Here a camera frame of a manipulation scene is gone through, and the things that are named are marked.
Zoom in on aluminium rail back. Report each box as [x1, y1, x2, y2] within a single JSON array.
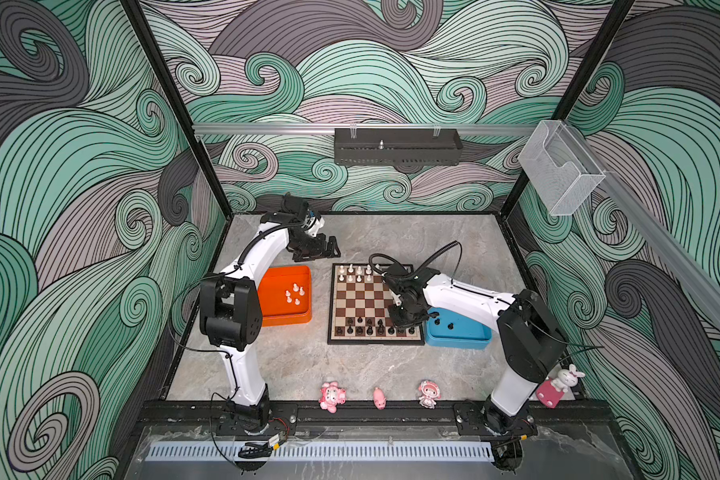
[[192, 122, 536, 137]]

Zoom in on aluminium rail right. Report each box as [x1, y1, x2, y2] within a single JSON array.
[[573, 129, 720, 332]]

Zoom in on pink plush figure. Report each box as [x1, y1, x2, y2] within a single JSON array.
[[319, 381, 347, 414]]

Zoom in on white pieces in tray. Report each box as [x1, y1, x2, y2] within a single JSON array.
[[284, 283, 307, 305]]

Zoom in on pink hooded doll figure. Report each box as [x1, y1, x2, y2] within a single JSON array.
[[418, 380, 441, 409]]

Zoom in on white rabbit pink figure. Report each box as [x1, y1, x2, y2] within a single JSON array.
[[535, 364, 586, 409]]

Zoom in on clear plastic wall holder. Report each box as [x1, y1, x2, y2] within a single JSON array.
[[518, 120, 605, 217]]

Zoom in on small pink pig figure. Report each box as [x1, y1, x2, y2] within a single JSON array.
[[373, 387, 387, 410]]

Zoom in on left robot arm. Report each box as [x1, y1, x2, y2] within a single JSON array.
[[198, 194, 341, 427]]

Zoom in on black wall tray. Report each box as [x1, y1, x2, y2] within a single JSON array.
[[333, 129, 464, 168]]

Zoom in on blue tray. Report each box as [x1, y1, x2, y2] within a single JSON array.
[[424, 308, 492, 350]]

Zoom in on white slotted cable duct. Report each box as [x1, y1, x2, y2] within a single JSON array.
[[145, 441, 494, 463]]

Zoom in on black pieces on board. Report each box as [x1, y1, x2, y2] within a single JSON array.
[[330, 317, 421, 340]]

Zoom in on white pieces on board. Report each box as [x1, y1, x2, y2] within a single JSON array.
[[337, 264, 374, 283]]

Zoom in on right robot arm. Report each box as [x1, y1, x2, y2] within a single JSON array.
[[368, 240, 568, 432]]

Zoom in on orange tray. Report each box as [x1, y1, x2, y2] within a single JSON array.
[[258, 265, 312, 327]]

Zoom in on aluminium rail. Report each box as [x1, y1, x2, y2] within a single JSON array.
[[573, 129, 720, 332], [192, 122, 536, 137]]

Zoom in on chess board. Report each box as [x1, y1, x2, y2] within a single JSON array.
[[327, 263, 425, 346]]

